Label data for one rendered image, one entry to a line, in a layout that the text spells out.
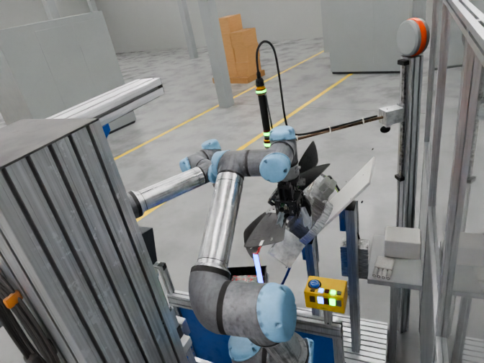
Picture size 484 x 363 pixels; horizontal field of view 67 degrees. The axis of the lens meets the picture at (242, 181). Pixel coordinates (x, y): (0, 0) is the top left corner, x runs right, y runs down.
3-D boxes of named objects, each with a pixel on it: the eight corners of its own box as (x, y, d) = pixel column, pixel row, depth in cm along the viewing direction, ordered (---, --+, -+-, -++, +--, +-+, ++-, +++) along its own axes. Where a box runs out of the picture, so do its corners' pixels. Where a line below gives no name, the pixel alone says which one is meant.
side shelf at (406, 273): (420, 243, 200) (420, 238, 199) (421, 291, 172) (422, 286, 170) (373, 238, 210) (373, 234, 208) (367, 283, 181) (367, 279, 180)
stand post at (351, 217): (361, 349, 242) (356, 200, 189) (359, 361, 235) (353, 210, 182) (353, 348, 244) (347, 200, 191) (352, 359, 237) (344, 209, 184)
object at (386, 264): (395, 261, 187) (395, 258, 186) (390, 281, 176) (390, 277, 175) (377, 258, 191) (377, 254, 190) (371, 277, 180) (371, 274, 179)
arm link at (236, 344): (238, 346, 126) (231, 318, 120) (277, 351, 122) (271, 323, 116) (228, 378, 117) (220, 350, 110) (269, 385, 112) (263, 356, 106)
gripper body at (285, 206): (275, 217, 116) (270, 183, 111) (283, 202, 123) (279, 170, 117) (299, 218, 113) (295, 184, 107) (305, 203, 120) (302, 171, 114)
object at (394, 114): (397, 118, 184) (397, 101, 180) (405, 122, 178) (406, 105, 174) (378, 123, 183) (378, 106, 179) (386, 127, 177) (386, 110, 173)
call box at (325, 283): (348, 298, 158) (346, 279, 153) (344, 316, 150) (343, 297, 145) (310, 292, 164) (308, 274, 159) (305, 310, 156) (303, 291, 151)
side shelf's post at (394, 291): (395, 362, 230) (399, 259, 192) (395, 368, 227) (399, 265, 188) (389, 361, 232) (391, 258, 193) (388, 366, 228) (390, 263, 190)
